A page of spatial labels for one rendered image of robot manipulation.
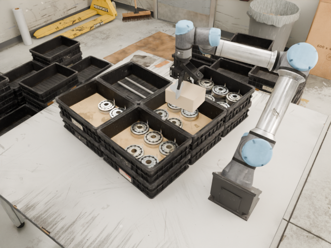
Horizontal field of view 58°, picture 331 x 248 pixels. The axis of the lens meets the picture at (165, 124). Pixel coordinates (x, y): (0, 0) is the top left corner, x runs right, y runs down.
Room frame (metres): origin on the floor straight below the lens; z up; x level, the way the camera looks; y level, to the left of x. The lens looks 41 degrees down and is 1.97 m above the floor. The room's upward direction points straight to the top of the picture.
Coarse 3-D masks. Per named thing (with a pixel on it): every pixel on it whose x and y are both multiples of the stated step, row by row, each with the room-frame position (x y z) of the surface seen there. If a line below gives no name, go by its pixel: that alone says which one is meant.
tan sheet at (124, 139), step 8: (128, 128) 1.25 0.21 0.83; (120, 136) 1.19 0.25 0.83; (128, 136) 1.19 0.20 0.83; (120, 144) 1.13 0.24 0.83; (128, 144) 1.13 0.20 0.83; (136, 144) 1.13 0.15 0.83; (144, 144) 1.13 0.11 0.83; (144, 152) 1.07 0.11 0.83; (152, 152) 1.07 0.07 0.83; (160, 160) 1.01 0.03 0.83
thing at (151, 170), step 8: (128, 112) 1.27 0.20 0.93; (112, 120) 1.21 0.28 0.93; (160, 120) 1.21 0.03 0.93; (176, 128) 1.14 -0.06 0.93; (104, 136) 1.08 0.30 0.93; (112, 144) 1.04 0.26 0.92; (184, 144) 1.03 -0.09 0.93; (120, 152) 1.00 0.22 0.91; (128, 152) 0.98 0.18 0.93; (176, 152) 0.98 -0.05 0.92; (136, 160) 0.92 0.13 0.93; (168, 160) 0.94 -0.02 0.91; (144, 168) 0.88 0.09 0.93; (152, 168) 0.88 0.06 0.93
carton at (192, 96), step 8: (168, 88) 1.23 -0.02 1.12; (184, 88) 1.23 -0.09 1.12; (192, 88) 1.23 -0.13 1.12; (200, 88) 1.23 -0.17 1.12; (168, 96) 1.21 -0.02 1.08; (184, 96) 1.16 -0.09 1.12; (192, 96) 1.16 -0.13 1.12; (200, 96) 1.19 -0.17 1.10; (176, 104) 1.18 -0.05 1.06; (184, 104) 1.16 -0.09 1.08; (192, 104) 1.13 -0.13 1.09; (200, 104) 1.20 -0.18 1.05; (192, 112) 1.13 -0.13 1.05
